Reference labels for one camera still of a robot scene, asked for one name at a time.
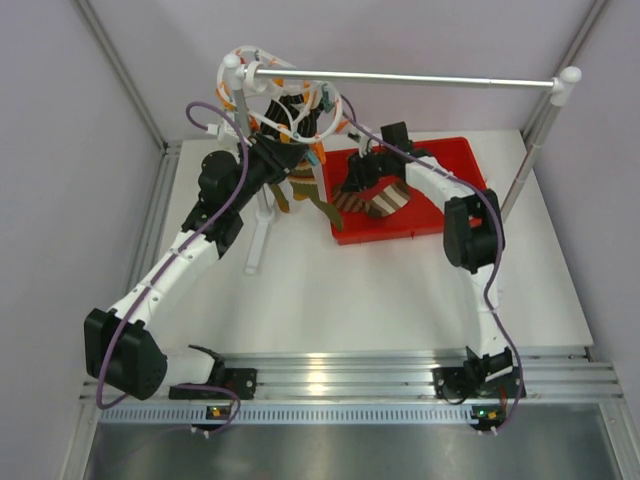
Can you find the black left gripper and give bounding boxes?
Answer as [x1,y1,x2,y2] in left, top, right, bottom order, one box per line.
[227,130,309,212]

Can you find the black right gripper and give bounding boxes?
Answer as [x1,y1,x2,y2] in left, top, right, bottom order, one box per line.
[342,147,394,194]

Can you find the black white striped sock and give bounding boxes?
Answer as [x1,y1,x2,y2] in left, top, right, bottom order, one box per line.
[259,95,323,143]

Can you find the brown beige striped sock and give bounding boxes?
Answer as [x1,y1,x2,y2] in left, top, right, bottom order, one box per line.
[331,180,411,219]

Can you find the white round clip hanger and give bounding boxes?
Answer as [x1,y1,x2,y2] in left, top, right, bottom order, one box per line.
[216,46,347,145]

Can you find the olive green striped sock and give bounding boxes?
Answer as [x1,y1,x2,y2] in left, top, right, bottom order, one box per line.
[270,180,294,213]

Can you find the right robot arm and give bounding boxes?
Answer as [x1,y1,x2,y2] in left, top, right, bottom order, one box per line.
[343,120,525,406]

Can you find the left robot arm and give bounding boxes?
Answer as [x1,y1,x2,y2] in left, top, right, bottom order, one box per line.
[83,133,309,400]

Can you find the red plastic tray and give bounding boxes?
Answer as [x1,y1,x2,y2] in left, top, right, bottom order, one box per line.
[322,136,486,245]

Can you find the white metal drying rack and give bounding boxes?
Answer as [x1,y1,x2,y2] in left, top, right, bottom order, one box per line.
[220,53,582,275]

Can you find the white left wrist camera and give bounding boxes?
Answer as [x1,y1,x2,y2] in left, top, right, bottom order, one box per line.
[206,119,239,146]

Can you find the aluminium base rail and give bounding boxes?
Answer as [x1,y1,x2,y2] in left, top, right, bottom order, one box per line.
[101,349,623,430]

